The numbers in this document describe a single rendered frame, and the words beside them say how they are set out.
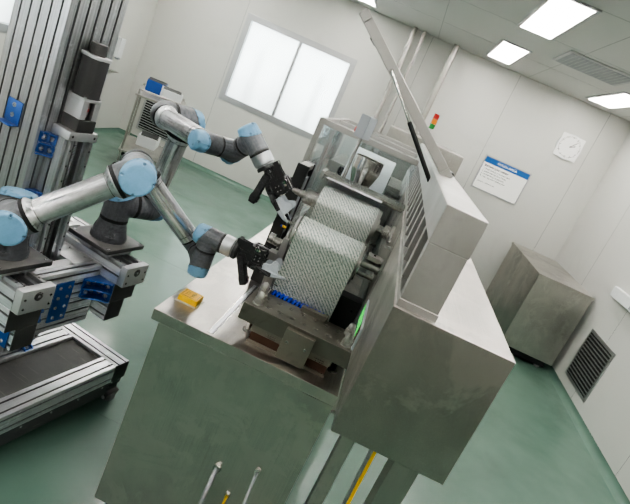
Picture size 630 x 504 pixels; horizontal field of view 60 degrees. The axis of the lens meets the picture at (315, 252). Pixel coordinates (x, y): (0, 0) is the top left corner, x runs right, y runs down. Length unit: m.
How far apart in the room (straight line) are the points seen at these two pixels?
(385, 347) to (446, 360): 0.12
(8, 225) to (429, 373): 1.34
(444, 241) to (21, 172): 1.65
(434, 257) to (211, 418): 1.14
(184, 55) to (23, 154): 5.93
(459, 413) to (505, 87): 6.55
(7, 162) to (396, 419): 1.71
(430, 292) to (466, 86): 6.46
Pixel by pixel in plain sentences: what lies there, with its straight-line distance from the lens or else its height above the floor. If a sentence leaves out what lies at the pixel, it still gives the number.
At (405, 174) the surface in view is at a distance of 2.88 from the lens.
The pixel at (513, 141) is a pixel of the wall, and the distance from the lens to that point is 7.51.
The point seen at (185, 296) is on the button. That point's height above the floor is 0.92.
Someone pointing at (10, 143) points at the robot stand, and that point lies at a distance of 2.31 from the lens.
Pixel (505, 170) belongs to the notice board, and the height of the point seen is 1.68.
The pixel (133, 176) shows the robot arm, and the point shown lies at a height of 1.27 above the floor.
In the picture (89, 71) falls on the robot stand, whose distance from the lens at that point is 2.17.
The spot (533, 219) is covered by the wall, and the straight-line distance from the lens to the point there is 7.66.
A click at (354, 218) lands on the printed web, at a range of 2.11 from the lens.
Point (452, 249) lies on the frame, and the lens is 1.03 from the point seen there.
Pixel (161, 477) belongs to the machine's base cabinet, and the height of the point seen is 0.31.
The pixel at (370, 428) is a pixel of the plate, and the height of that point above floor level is 1.18.
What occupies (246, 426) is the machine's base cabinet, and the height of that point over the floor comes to 0.65.
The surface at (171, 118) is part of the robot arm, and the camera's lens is 2.13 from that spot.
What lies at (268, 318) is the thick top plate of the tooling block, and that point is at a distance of 1.80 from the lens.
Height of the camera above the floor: 1.76
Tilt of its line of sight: 16 degrees down
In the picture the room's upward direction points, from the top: 24 degrees clockwise
